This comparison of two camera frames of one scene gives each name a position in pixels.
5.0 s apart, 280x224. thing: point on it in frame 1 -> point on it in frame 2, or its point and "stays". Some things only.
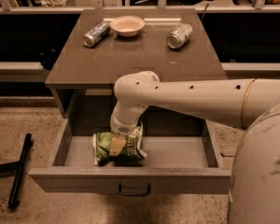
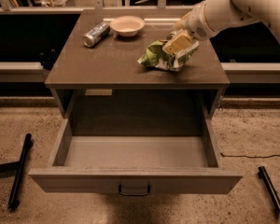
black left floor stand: x=17 y=167 stays
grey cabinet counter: x=102 y=46 stays
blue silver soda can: x=94 y=35 stays
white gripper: x=125 y=128 -> x=195 y=24
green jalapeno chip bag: x=132 y=153 -> x=154 y=55
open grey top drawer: x=181 y=159 stays
